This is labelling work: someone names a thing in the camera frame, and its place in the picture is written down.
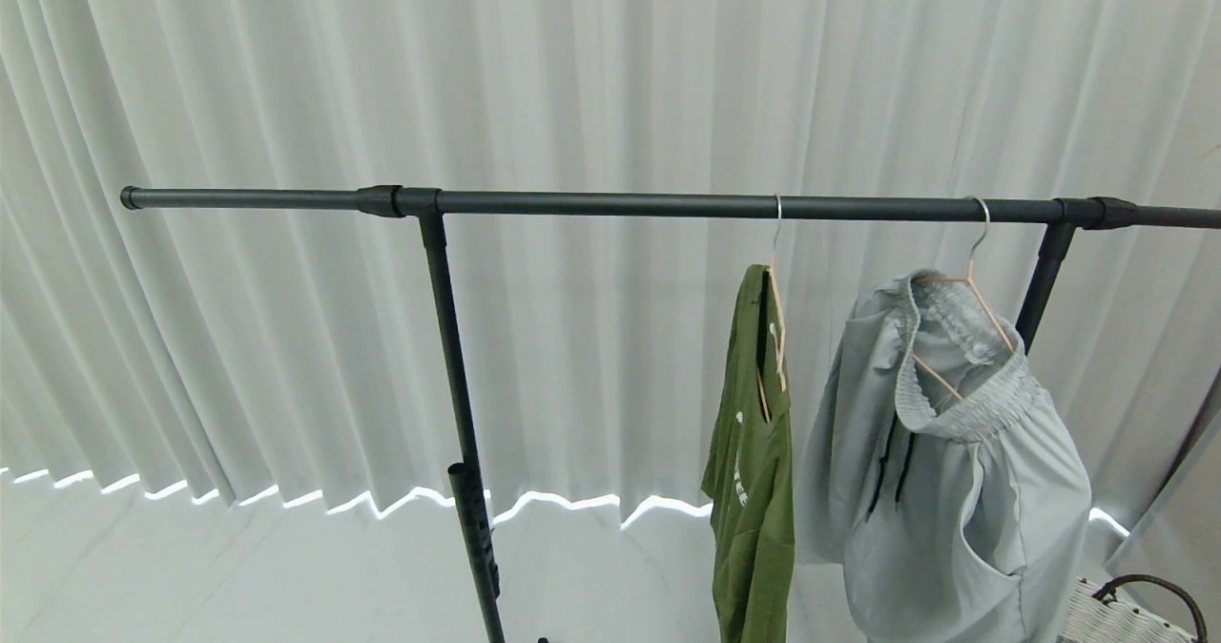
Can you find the pink clothes hanger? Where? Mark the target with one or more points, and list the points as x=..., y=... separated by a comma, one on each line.
x=777, y=319
x=973, y=280

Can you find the green printed shirt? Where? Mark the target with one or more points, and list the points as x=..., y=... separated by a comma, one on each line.
x=754, y=528

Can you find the pale grey garment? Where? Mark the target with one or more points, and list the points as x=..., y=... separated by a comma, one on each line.
x=954, y=528

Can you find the black clothes rack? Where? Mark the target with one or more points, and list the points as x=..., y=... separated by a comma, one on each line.
x=668, y=205

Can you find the white laundry basket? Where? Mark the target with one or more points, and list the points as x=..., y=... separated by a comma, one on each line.
x=1097, y=619

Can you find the white curtain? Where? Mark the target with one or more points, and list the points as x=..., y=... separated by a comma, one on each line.
x=382, y=71

